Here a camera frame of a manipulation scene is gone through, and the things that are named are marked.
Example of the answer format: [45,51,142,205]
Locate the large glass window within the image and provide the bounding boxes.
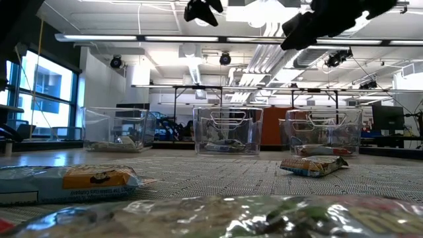
[0,49,82,141]

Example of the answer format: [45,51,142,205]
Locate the clear plastic bin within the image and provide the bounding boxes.
[279,108,364,158]
[81,106,158,153]
[192,106,264,156]

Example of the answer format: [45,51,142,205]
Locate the foreground clear snack bag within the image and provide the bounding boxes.
[0,194,423,238]

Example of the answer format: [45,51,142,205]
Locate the white ceiling pipes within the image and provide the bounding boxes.
[246,19,298,75]

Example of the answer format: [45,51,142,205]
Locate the black computer monitor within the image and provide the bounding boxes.
[371,104,405,132]

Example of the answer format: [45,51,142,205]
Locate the fluorescent ceiling light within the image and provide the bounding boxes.
[144,35,219,42]
[54,32,138,42]
[226,36,287,44]
[389,39,423,46]
[315,38,383,46]

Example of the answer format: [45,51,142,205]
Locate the black background frame rig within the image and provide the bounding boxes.
[172,84,224,133]
[290,87,340,126]

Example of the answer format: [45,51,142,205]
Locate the silver ventilation duct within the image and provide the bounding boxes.
[292,0,406,69]

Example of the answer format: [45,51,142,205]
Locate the yellow cable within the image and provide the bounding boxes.
[28,16,46,140]

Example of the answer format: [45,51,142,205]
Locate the white ceiling duct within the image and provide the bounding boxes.
[178,43,203,86]

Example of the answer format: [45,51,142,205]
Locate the dark background desk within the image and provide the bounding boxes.
[358,134,423,159]

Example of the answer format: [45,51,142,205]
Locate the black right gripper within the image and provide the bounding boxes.
[280,0,398,52]

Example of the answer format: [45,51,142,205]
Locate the blue black background equipment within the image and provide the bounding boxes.
[155,114,194,141]

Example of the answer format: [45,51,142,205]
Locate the purple granola bar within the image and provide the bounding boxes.
[217,138,246,147]
[204,141,247,153]

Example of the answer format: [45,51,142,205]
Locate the orange partition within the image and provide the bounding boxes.
[260,106,310,146]

